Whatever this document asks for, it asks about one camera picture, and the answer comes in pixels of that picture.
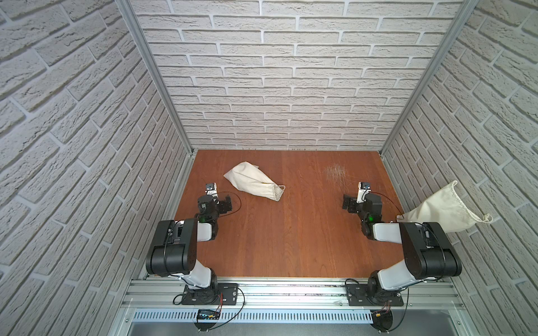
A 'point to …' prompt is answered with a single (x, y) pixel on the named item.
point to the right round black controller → (382, 320)
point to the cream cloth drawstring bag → (250, 179)
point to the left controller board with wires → (207, 319)
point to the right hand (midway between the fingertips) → (350, 193)
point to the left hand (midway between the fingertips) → (215, 191)
